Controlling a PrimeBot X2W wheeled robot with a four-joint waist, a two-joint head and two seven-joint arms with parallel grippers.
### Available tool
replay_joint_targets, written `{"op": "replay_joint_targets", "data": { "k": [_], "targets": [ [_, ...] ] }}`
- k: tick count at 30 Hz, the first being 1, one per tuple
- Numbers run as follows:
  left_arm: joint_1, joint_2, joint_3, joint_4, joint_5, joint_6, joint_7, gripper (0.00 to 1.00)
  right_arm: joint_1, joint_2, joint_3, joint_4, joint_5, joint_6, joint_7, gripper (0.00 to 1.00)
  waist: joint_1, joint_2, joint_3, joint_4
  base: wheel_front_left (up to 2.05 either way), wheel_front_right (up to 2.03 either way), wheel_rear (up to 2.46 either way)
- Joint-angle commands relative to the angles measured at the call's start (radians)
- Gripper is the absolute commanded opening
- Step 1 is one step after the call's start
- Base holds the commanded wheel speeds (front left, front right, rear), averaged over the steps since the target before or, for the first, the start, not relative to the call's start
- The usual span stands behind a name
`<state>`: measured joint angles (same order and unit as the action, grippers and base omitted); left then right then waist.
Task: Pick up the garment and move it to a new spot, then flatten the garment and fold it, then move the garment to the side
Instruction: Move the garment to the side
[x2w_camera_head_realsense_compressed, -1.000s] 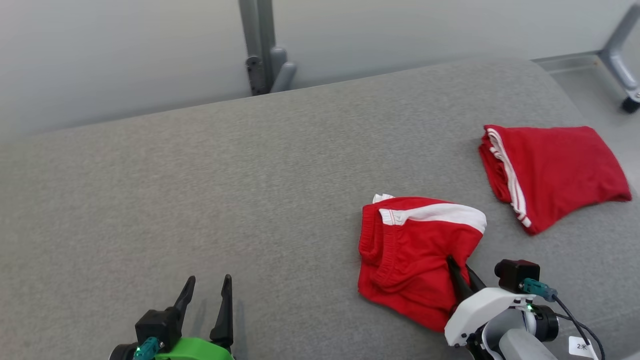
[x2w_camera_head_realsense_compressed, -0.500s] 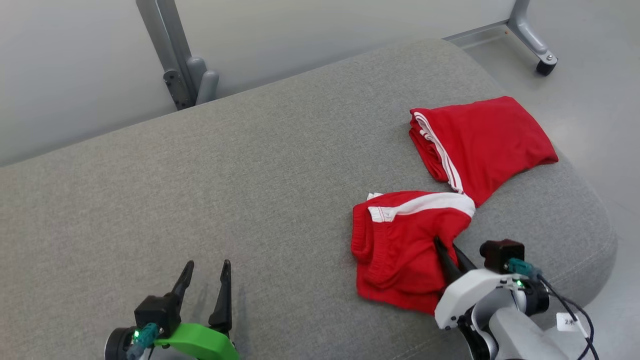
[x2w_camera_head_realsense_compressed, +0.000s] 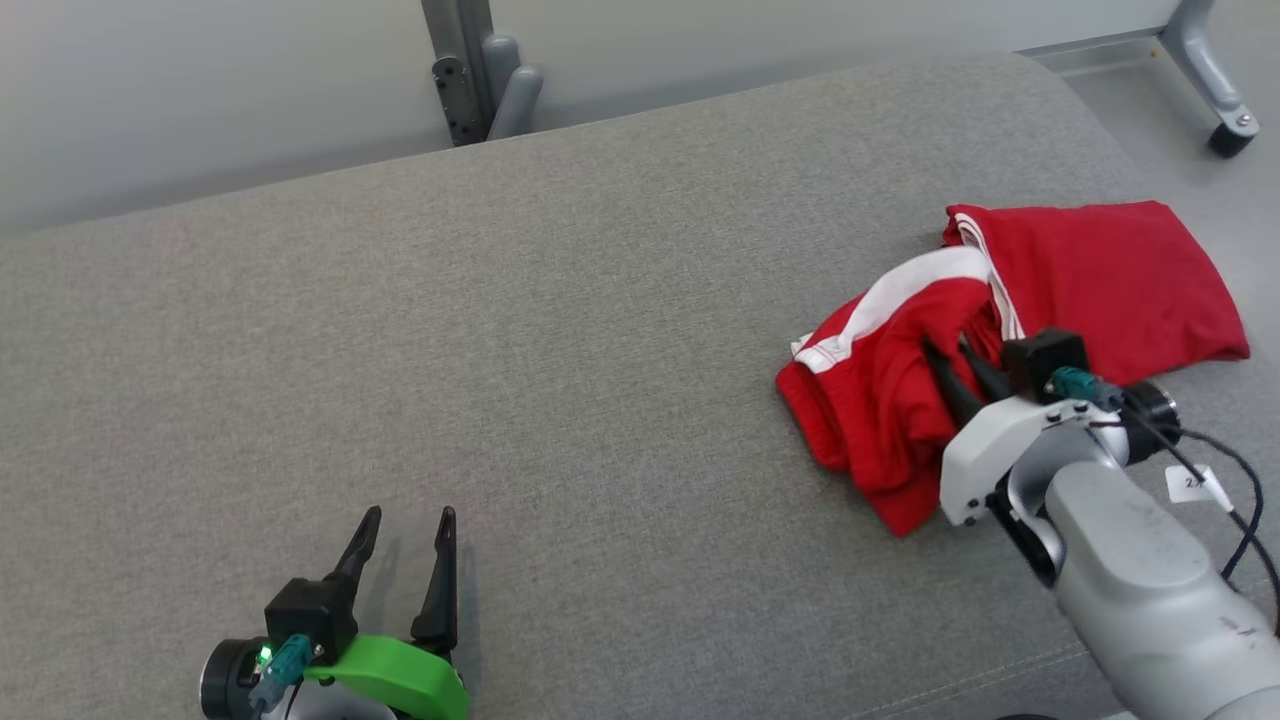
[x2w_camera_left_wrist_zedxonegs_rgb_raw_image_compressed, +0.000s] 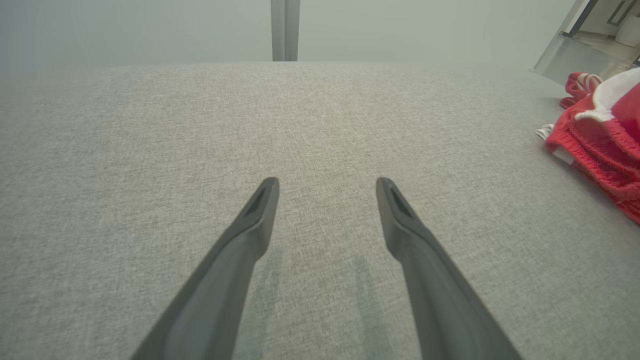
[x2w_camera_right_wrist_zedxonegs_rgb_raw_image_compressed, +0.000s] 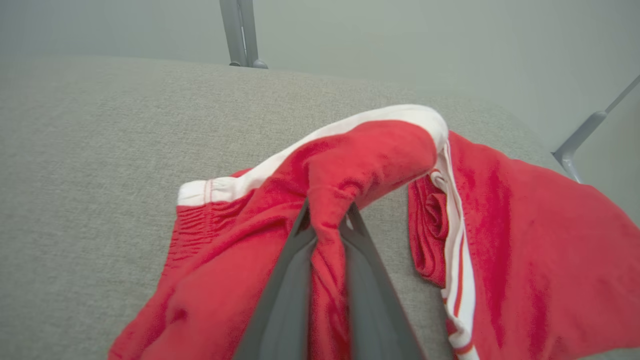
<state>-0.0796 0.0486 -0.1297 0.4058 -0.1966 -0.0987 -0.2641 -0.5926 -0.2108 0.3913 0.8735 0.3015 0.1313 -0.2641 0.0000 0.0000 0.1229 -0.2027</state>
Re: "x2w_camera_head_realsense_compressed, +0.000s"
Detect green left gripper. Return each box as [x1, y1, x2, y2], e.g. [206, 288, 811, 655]
[304, 506, 472, 720]

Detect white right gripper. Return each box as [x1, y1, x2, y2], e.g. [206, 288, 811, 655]
[920, 335, 1131, 529]

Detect red shorts with white stripe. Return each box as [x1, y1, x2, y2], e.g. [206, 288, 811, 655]
[776, 246, 1005, 539]

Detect red basketball jersey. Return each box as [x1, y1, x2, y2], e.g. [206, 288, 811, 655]
[943, 200, 1252, 364]

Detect grey fabric sofa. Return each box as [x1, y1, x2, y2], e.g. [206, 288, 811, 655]
[0, 52, 1280, 720]

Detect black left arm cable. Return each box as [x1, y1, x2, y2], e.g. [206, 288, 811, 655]
[248, 633, 317, 716]

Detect white cable label tag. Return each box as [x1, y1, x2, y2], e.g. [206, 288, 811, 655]
[1165, 463, 1234, 514]

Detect grey frame leg with caster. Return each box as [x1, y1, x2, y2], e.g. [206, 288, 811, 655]
[1015, 0, 1262, 159]

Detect grey partition post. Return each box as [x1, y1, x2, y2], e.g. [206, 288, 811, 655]
[420, 0, 546, 149]

